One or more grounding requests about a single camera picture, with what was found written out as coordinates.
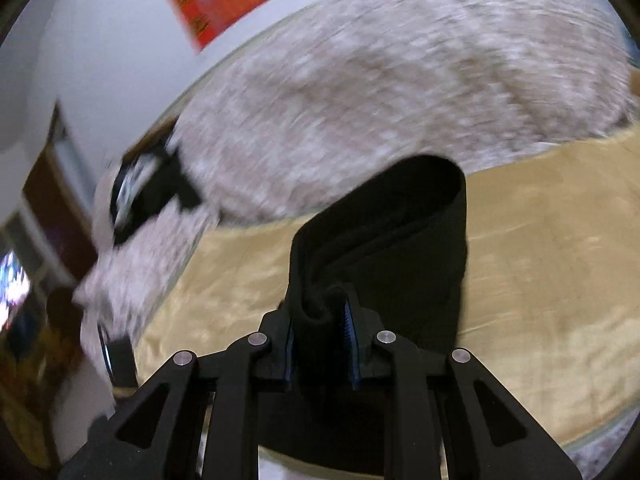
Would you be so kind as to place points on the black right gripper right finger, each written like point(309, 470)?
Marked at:
point(436, 416)

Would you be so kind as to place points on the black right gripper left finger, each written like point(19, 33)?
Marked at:
point(196, 418)

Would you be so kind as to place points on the black pants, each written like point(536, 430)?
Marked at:
point(398, 241)

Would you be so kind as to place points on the black and white clothes pile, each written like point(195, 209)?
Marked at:
point(150, 176)

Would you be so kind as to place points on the floral quilted blanket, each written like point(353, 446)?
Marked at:
point(299, 117)

